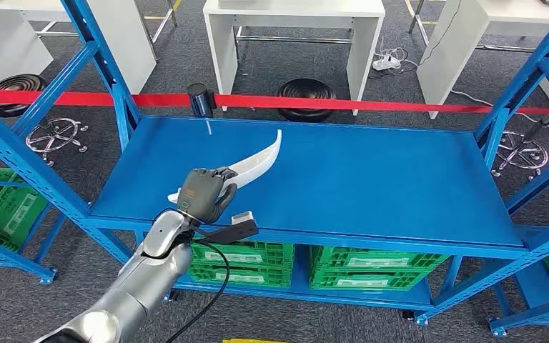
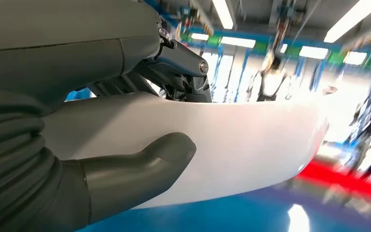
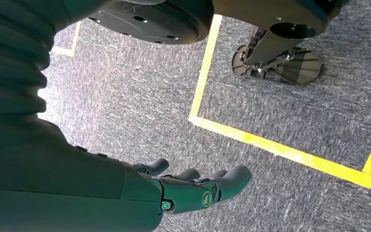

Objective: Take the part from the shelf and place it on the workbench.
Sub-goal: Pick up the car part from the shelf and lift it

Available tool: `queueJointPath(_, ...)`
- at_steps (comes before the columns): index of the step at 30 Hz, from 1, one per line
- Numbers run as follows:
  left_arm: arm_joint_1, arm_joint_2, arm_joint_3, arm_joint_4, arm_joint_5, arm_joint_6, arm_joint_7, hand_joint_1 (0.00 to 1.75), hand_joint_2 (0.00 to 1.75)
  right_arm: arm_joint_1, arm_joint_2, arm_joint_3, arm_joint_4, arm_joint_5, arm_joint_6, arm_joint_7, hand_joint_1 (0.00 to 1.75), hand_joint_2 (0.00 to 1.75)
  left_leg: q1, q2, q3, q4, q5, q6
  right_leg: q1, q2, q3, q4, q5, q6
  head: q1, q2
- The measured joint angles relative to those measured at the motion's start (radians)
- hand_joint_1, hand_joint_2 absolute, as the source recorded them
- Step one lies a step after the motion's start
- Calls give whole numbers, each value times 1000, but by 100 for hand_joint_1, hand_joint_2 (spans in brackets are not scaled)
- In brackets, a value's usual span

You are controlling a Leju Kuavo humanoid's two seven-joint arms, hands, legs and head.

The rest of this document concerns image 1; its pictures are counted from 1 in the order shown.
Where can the white power strip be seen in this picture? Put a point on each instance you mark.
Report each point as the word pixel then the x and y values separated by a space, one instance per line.
pixel 386 62

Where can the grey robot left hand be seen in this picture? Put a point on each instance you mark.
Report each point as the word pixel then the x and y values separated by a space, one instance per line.
pixel 201 194

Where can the red barrier belt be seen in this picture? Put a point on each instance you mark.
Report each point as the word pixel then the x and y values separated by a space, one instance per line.
pixel 303 102

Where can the white panel table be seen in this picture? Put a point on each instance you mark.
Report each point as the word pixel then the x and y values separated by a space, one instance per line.
pixel 127 47
pixel 449 47
pixel 293 9

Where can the chrome chair base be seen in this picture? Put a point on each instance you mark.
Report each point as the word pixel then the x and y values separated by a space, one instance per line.
pixel 56 135
pixel 520 154

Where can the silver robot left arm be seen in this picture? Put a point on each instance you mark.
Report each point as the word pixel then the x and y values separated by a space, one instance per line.
pixel 151 279

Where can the black stanchion post head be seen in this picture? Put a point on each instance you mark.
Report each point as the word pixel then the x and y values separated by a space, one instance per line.
pixel 201 91

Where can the white curved plastic part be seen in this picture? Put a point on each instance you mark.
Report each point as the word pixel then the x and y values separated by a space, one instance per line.
pixel 255 163

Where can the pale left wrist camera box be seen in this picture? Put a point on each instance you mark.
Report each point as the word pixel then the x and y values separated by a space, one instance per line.
pixel 229 232

